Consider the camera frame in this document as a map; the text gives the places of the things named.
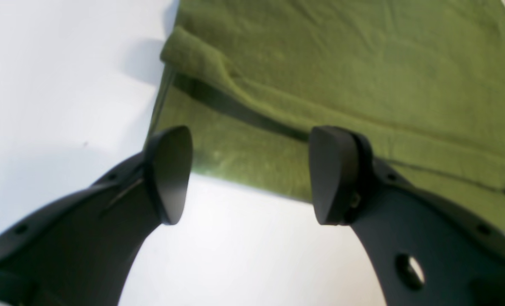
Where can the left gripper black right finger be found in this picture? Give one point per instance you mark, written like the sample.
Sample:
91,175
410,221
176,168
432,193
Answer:
425,250

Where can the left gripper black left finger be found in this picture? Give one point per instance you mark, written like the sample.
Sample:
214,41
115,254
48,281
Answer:
78,250

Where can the olive green T-shirt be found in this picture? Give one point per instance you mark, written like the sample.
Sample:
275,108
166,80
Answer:
423,80

